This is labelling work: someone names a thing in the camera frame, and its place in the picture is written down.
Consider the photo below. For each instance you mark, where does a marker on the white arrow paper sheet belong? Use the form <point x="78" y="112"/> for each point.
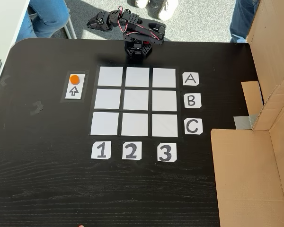
<point x="73" y="97"/>

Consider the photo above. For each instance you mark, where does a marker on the brown cardboard screen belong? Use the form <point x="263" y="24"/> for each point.
<point x="246" y="177"/>
<point x="272" y="47"/>

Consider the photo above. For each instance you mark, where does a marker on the orange round token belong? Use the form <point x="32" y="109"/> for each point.
<point x="74" y="79"/>

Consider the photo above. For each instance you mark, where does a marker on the paper label letter C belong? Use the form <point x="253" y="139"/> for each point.
<point x="193" y="126"/>

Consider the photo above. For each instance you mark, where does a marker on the white desk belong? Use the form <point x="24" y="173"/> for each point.
<point x="4" y="28"/>

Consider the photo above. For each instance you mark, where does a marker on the paper label number 3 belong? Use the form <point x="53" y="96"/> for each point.
<point x="166" y="152"/>

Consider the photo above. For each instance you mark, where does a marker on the metal chair leg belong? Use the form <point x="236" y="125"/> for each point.
<point x="71" y="32"/>

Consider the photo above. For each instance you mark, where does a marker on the grey duct tape strip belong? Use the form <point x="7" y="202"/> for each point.
<point x="242" y="122"/>

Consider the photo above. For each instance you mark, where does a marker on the paper label number 2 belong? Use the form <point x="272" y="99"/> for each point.
<point x="132" y="151"/>

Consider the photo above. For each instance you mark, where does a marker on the paper label letter B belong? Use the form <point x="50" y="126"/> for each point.
<point x="192" y="101"/>

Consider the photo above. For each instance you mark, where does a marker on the white nine-square grid sheet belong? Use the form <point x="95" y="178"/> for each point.
<point x="135" y="100"/>

